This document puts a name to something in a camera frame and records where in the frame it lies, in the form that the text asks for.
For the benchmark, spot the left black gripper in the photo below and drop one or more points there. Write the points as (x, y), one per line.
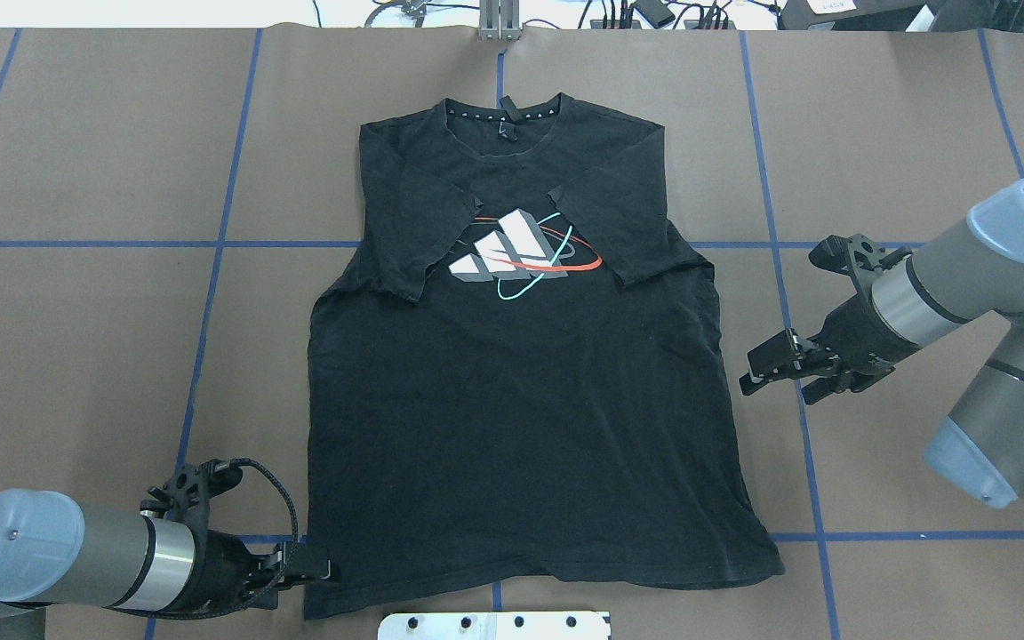
(220, 569)

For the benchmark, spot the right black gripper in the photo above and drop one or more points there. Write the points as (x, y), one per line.
(852, 327)

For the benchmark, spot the black graphic t-shirt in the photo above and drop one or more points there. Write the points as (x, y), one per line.
(519, 373)

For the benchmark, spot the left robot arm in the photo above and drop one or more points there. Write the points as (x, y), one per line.
(54, 550)

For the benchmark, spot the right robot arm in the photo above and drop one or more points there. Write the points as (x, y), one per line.
(904, 301)

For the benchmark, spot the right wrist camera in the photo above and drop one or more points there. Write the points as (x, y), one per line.
(858, 257)

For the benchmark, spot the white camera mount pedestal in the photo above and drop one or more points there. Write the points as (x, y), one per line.
(497, 625)

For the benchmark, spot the aluminium frame post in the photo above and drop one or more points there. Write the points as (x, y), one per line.
(499, 20)

